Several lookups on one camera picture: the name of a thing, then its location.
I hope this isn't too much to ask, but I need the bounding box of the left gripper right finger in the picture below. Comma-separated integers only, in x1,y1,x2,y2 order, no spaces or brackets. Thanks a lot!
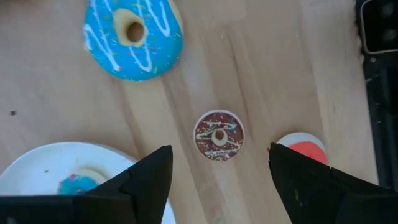
268,142,398,224

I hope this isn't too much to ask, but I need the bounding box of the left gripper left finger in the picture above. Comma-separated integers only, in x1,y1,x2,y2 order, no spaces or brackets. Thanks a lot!
0,145,174,224

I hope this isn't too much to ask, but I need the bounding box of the small red iced donut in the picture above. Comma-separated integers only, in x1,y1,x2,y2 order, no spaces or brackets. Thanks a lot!
275,132,329,166

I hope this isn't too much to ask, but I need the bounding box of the small blue iced donut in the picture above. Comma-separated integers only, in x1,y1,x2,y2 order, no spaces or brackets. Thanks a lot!
57,173,100,196

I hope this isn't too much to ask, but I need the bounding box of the small chocolate sprinkled donut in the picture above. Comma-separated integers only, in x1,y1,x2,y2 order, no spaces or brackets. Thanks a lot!
193,109,246,162

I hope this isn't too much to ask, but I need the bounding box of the large blue iced donut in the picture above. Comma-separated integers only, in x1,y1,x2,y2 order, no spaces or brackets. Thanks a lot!
82,0,184,82

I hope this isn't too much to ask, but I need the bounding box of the white round plate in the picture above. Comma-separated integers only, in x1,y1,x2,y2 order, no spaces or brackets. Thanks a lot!
0,141,177,224

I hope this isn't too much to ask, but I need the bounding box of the black aluminium station frame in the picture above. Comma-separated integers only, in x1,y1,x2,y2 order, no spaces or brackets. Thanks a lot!
362,52,398,192

